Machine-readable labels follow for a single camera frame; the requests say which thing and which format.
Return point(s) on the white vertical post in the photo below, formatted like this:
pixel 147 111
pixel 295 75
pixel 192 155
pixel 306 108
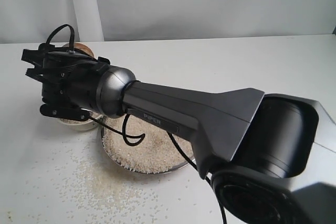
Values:
pixel 88 20

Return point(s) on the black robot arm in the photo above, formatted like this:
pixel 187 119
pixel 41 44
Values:
pixel 271 156

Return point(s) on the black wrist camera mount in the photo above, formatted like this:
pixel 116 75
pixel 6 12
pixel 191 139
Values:
pixel 65 112

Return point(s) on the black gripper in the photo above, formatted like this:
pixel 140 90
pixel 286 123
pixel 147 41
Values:
pixel 74 79

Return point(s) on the white ceramic bowl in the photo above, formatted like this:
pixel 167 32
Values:
pixel 81 127

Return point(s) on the spilled rice on table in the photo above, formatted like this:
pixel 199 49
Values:
pixel 75 183

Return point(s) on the brown wooden cup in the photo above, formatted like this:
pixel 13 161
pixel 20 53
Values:
pixel 83 49

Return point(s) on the rice heap in tray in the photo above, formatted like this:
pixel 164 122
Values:
pixel 149 150

